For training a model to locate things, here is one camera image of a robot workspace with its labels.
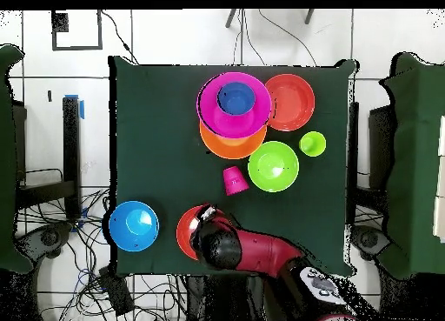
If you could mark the red-orange bowl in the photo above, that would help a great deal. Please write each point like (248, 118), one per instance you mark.
(293, 101)
(184, 230)

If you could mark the large orange bowl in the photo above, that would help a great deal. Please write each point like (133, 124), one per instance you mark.
(233, 149)

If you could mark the light blue bowl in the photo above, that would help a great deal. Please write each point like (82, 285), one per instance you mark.
(134, 227)

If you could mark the large pink bowl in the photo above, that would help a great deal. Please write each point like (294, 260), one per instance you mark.
(208, 108)

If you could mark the small dark blue bowl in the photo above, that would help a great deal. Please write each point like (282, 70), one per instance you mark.
(236, 100)

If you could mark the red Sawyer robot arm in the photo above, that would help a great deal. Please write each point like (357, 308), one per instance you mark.
(264, 251)

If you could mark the white box stack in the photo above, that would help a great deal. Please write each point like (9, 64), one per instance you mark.
(441, 213)

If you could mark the raspberry red cup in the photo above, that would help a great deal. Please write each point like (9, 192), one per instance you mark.
(234, 181)

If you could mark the green bowl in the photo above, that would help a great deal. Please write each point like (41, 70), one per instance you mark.
(273, 166)

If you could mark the dark green table cloth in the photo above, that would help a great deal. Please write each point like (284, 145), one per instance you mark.
(156, 143)

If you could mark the black power brick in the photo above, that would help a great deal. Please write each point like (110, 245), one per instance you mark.
(116, 293)

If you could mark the light green cup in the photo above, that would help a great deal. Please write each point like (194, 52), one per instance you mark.
(312, 143)

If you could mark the black metal stand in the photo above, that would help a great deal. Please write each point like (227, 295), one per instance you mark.
(71, 154)

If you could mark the blue tape strip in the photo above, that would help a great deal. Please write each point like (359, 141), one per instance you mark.
(81, 109)

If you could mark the grey tripod leg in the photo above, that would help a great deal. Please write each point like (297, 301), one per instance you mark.
(231, 19)
(309, 16)

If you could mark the green clothed side table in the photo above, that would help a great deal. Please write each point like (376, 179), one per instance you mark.
(7, 161)
(413, 161)

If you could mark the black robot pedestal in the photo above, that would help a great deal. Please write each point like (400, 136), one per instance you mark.
(222, 300)

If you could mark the black pedestal foot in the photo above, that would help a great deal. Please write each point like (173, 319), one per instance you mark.
(370, 241)
(48, 237)

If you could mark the black square floor frame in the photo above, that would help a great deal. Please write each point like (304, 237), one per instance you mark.
(100, 28)

